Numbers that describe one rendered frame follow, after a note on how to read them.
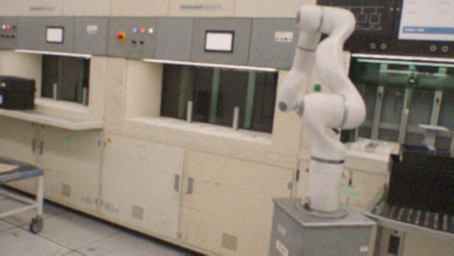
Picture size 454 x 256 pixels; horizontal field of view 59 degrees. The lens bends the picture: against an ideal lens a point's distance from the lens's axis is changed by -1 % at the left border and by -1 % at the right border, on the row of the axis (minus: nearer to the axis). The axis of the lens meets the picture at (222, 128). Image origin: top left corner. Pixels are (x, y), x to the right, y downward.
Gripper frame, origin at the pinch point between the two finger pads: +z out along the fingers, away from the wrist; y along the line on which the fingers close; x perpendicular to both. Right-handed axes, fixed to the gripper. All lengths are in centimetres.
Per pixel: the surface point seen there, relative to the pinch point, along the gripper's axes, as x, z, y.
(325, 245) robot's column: -58, 28, 2
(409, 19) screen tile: 45, -15, 48
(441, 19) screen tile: 47, -4, 56
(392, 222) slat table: -34, 39, 12
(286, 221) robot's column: -56, 14, -5
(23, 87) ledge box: -22, -200, -151
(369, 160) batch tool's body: 24.6, 20.0, -10.2
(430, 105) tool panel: 121, 24, -4
